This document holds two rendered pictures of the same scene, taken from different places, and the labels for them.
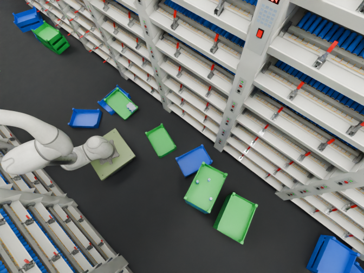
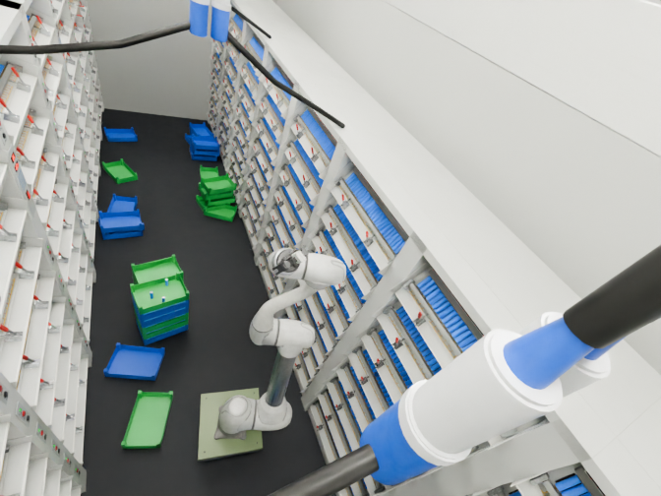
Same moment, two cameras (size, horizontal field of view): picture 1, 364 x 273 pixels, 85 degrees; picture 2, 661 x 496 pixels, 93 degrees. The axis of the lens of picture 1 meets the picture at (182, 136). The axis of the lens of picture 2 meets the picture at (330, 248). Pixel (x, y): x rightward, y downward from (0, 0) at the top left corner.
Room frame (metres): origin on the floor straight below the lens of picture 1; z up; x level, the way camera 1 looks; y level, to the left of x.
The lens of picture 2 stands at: (1.27, 0.80, 2.37)
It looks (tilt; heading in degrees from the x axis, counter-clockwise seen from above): 41 degrees down; 181
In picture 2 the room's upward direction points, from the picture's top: 25 degrees clockwise
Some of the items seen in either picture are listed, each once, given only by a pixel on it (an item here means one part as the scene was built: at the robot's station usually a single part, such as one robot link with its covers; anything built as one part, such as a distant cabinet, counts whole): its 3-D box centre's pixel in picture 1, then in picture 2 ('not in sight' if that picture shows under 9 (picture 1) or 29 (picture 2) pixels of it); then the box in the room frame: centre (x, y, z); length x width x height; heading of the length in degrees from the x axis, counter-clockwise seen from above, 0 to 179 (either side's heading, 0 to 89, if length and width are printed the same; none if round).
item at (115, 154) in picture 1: (106, 153); (233, 417); (0.61, 0.68, 0.26); 0.22 x 0.18 x 0.06; 22
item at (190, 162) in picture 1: (194, 160); (136, 361); (0.50, -0.08, 0.04); 0.30 x 0.20 x 0.08; 111
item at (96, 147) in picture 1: (98, 147); (237, 412); (0.62, 0.70, 0.39); 0.18 x 0.16 x 0.22; 112
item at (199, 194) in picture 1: (206, 186); (160, 291); (0.19, -0.12, 0.44); 0.30 x 0.20 x 0.08; 145
